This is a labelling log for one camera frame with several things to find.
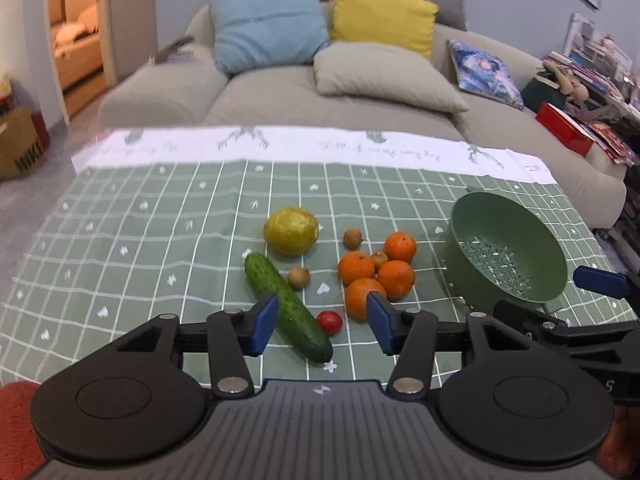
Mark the orange tangerine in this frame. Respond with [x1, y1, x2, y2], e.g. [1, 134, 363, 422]
[383, 231, 418, 263]
[378, 260, 416, 301]
[344, 278, 387, 321]
[337, 252, 375, 285]

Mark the green cucumber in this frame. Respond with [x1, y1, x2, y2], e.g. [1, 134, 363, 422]
[244, 252, 333, 364]

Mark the orange tangerine front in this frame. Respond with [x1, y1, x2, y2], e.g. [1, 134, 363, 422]
[344, 278, 387, 321]

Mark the red cherry tomato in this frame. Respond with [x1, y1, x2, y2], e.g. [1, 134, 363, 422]
[316, 310, 343, 337]

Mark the brown longan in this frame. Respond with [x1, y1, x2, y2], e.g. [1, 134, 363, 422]
[343, 228, 363, 250]
[288, 266, 310, 290]
[370, 252, 388, 274]

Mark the orange tangerine back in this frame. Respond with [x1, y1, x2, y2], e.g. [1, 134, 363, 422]
[383, 231, 418, 263]

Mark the brown longan back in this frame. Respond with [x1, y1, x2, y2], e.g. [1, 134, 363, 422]
[343, 228, 363, 250]

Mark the green colander bowl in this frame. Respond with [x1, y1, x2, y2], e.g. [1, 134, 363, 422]
[442, 188, 568, 314]

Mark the yellow-green round fruit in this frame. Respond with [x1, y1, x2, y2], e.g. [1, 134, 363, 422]
[262, 207, 319, 257]

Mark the bed in far room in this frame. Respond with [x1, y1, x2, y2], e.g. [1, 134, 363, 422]
[50, 3, 103, 91]

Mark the green checked tablecloth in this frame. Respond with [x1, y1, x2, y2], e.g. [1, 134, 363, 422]
[1, 126, 608, 383]

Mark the red box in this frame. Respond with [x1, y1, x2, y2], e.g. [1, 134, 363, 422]
[536, 102, 594, 157]

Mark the cluttered desk with magazines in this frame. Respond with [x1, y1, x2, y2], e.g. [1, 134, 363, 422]
[547, 12, 639, 154]

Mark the plush toy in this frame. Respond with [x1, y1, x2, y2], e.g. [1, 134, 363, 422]
[542, 60, 589, 102]

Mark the dark green bag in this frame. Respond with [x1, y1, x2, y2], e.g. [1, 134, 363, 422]
[521, 70, 566, 113]

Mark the beige sofa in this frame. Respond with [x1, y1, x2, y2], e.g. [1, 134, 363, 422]
[98, 6, 627, 229]

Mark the blue patterned cushion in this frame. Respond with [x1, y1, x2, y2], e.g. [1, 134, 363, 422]
[447, 39, 524, 110]

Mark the beige cushion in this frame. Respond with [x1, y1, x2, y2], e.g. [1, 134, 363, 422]
[314, 42, 469, 114]

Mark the light blue cushion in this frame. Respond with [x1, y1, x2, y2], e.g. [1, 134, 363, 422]
[209, 0, 330, 76]

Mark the yellow cushion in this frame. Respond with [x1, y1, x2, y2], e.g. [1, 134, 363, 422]
[331, 0, 439, 60]

